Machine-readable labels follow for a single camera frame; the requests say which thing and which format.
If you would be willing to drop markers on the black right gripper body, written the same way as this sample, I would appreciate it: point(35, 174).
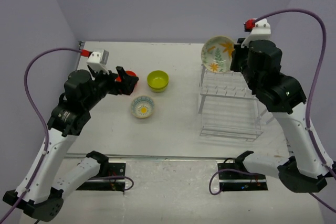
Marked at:
point(237, 57)

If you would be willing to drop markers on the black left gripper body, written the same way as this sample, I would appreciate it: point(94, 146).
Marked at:
point(106, 83)

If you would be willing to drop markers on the orange bowl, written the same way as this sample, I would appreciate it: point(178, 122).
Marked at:
point(136, 85)
point(129, 72)

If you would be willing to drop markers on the yellow floral white bowl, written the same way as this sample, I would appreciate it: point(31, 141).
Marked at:
point(216, 54)

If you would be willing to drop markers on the teal patterned white bowl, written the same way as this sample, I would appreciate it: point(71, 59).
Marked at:
point(142, 107)

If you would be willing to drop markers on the green bowl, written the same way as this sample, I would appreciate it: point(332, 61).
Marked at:
point(157, 73)
point(158, 84)

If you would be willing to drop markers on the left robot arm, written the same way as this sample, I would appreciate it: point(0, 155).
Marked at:
point(41, 194)

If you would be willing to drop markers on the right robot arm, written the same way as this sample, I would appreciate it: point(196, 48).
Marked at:
point(309, 166)

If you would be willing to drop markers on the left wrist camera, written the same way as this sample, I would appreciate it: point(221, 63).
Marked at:
point(97, 60)

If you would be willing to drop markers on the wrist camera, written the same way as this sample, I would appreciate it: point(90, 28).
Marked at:
point(97, 60)
point(259, 30)

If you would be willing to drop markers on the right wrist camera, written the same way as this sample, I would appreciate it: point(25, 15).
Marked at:
point(259, 30)

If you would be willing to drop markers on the white wire dish rack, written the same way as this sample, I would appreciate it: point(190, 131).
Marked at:
point(228, 109)

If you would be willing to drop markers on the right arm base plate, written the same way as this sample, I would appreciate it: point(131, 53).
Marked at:
point(232, 181)

